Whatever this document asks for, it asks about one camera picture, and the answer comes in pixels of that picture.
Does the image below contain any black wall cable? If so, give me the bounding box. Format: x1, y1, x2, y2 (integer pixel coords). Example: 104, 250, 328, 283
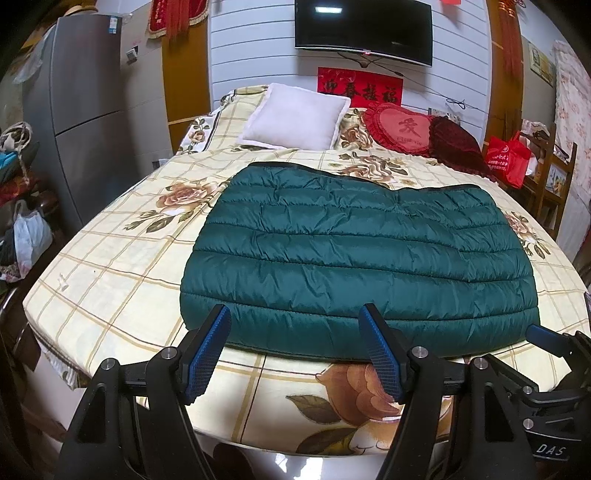
337, 51, 481, 112

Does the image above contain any floral curtain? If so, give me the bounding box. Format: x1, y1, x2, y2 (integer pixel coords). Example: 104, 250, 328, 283
551, 39, 591, 259

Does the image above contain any red heart-shaped pillow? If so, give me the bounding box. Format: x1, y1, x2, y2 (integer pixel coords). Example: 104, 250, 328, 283
360, 102, 437, 155

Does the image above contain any white pillow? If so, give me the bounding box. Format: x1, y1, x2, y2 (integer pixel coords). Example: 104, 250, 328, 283
236, 83, 352, 151

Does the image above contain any green down jacket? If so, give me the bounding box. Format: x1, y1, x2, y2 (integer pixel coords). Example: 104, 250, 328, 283
180, 161, 541, 361

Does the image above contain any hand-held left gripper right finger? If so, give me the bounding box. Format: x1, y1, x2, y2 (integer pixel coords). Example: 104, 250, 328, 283
358, 302, 541, 480

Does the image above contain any dark red velvet cushion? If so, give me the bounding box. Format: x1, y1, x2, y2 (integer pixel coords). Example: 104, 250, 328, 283
428, 115, 499, 183

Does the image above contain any bed with floral sheet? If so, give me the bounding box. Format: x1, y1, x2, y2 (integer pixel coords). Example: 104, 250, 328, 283
23, 85, 591, 455

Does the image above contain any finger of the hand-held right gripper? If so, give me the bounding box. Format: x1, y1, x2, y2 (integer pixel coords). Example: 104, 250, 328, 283
525, 323, 591, 374

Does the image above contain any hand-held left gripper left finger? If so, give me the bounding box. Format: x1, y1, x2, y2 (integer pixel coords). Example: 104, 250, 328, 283
55, 304, 232, 480

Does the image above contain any black wall television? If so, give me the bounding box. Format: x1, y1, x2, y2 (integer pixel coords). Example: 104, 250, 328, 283
294, 0, 433, 68

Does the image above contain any red fringed wall hanging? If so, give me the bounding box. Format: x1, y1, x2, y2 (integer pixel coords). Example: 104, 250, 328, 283
148, 0, 209, 41

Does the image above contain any red wall banner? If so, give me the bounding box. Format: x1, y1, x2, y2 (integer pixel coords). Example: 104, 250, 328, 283
318, 67, 404, 108

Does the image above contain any red plastic bag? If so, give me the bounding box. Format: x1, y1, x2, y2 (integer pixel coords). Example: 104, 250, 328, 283
482, 131, 532, 189

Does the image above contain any wooden chair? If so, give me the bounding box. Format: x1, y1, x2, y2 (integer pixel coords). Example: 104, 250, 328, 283
522, 122, 578, 241

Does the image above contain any brown wooden wall pillar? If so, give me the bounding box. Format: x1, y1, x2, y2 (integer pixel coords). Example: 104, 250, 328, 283
161, 18, 213, 155
484, 0, 525, 141

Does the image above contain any pile of clothes and bags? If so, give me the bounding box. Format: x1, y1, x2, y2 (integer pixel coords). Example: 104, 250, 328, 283
0, 122, 58, 282

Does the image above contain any white plastic bag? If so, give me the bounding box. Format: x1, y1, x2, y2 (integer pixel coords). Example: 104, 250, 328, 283
13, 203, 54, 271

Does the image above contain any framed wall picture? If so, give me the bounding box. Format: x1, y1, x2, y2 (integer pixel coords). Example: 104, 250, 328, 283
529, 41, 556, 86

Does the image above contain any grey refrigerator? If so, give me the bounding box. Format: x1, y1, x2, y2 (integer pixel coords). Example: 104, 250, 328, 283
21, 14, 181, 227

